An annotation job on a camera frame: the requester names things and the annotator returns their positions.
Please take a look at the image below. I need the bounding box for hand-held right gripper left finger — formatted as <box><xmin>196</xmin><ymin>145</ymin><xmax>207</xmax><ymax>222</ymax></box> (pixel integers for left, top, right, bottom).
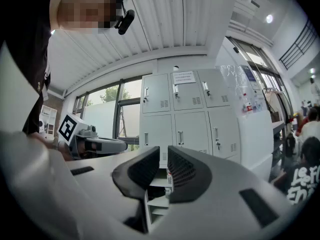
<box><xmin>111</xmin><ymin>145</ymin><xmax>161</xmax><ymax>201</ymax></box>

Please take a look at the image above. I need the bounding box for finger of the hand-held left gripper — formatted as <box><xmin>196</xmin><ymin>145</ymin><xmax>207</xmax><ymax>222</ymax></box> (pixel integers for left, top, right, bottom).
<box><xmin>96</xmin><ymin>137</ymin><xmax>129</xmax><ymax>156</ymax></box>

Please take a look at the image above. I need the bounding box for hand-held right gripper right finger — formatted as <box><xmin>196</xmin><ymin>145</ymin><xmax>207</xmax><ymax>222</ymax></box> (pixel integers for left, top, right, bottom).
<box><xmin>166</xmin><ymin>145</ymin><xmax>213</xmax><ymax>205</ymax></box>

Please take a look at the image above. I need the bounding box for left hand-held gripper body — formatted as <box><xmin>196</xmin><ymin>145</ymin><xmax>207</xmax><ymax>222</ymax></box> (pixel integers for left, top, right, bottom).
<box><xmin>56</xmin><ymin>112</ymin><xmax>101</xmax><ymax>161</ymax></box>

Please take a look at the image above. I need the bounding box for grey metal locker cabinet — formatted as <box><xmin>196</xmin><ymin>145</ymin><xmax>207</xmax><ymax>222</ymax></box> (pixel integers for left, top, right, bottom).
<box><xmin>138</xmin><ymin>68</ymin><xmax>242</xmax><ymax>232</ymax></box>

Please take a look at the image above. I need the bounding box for person's left hand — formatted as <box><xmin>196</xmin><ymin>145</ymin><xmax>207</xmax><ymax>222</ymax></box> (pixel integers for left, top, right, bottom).
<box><xmin>51</xmin><ymin>135</ymin><xmax>75</xmax><ymax>161</ymax></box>

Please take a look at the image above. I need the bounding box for white open shelf unit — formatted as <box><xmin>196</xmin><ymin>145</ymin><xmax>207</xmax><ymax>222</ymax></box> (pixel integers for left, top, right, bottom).
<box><xmin>40</xmin><ymin>104</ymin><xmax>59</xmax><ymax>135</ymax></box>

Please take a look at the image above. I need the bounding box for black-framed window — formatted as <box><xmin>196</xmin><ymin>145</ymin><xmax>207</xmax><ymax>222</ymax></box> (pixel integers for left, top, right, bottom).
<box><xmin>73</xmin><ymin>74</ymin><xmax>144</xmax><ymax>141</ymax></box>

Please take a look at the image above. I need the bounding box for white counter unit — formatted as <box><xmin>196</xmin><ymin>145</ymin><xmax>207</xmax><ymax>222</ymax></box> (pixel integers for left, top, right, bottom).
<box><xmin>236</xmin><ymin>108</ymin><xmax>275</xmax><ymax>183</ymax></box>

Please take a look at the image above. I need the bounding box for person's black shirt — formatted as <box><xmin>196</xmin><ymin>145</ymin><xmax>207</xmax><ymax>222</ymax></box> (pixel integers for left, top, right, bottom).
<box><xmin>0</xmin><ymin>0</ymin><xmax>53</xmax><ymax>135</ymax></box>

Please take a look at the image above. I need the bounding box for white paper notice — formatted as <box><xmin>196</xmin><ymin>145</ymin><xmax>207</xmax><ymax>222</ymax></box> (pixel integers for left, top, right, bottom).
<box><xmin>173</xmin><ymin>70</ymin><xmax>197</xmax><ymax>84</ymax></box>

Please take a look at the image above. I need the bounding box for metal shelf rack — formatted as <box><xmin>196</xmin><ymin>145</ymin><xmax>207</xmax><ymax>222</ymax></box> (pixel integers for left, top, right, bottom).
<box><xmin>261</xmin><ymin>87</ymin><xmax>294</xmax><ymax>165</ymax></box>

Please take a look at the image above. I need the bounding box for blue poster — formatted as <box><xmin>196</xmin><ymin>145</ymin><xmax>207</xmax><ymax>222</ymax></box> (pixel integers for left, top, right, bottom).
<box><xmin>240</xmin><ymin>65</ymin><xmax>255</xmax><ymax>82</ymax></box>

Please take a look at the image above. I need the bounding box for person's head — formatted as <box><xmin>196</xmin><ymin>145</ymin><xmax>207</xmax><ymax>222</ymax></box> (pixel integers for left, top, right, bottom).
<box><xmin>49</xmin><ymin>0</ymin><xmax>119</xmax><ymax>36</ymax></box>

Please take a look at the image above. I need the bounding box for black metal railing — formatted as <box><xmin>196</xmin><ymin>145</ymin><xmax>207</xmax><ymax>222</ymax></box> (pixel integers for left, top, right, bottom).
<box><xmin>278</xmin><ymin>20</ymin><xmax>320</xmax><ymax>70</ymax></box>

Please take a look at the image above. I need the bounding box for ceiling air conditioner unit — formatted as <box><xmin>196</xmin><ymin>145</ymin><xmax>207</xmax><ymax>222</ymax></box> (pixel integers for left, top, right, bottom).
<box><xmin>233</xmin><ymin>0</ymin><xmax>261</xmax><ymax>18</ymax></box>

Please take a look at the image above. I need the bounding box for black head-mounted camera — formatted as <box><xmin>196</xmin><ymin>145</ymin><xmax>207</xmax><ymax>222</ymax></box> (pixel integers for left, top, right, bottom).
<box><xmin>113</xmin><ymin>8</ymin><xmax>136</xmax><ymax>36</ymax></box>

